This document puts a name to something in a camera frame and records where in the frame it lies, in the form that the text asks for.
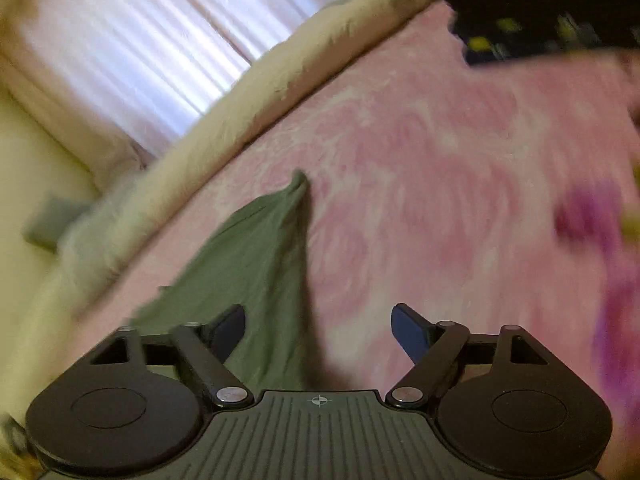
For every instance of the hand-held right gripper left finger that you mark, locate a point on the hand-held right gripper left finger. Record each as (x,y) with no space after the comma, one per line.
(229,332)

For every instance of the pink floral blanket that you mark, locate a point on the pink floral blanket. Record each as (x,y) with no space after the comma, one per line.
(425,185)

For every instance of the pink sheer curtain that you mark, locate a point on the pink sheer curtain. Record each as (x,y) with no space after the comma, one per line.
(125,35)

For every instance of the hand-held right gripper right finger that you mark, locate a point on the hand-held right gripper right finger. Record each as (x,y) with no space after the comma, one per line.
(411,332)

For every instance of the grey and cream duvet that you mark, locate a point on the grey and cream duvet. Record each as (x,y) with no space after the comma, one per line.
(225,110)

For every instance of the grey t-shirt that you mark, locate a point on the grey t-shirt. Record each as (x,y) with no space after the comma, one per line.
(260,260)

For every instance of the grey pillow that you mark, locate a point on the grey pillow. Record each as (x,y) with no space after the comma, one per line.
(50,220)

